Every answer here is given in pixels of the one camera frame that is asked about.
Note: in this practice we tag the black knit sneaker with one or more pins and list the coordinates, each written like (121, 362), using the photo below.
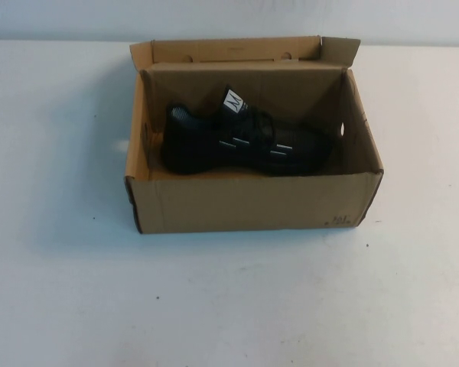
(222, 153)

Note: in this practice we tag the brown cardboard shoe box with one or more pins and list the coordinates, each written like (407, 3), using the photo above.
(252, 206)

